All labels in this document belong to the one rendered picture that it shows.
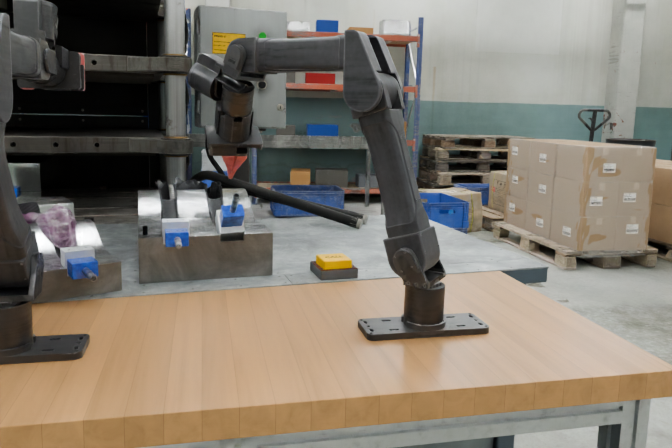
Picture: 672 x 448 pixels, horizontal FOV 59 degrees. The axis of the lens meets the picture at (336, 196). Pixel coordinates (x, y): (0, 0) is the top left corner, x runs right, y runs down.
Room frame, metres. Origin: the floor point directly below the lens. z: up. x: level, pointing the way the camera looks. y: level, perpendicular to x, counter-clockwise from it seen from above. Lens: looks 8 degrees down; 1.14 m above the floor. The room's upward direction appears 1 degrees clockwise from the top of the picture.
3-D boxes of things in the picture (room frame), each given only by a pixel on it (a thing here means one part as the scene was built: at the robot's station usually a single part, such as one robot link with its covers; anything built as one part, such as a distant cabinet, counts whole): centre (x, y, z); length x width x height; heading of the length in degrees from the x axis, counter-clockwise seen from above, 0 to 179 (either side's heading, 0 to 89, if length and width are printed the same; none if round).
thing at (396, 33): (7.48, 0.05, 1.14); 2.06 x 0.65 x 2.27; 98
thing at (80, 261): (0.99, 0.43, 0.86); 0.13 x 0.05 x 0.05; 36
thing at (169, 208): (1.36, 0.33, 0.92); 0.35 x 0.16 x 0.09; 18
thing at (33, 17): (0.94, 0.49, 1.24); 0.12 x 0.09 x 0.12; 13
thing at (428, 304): (0.90, -0.14, 0.84); 0.20 x 0.07 x 0.08; 103
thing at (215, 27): (2.10, 0.35, 0.74); 0.31 x 0.22 x 1.47; 108
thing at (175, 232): (1.10, 0.30, 0.89); 0.13 x 0.05 x 0.05; 18
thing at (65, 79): (1.03, 0.50, 1.20); 0.10 x 0.07 x 0.07; 103
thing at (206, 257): (1.37, 0.33, 0.87); 0.50 x 0.26 x 0.14; 18
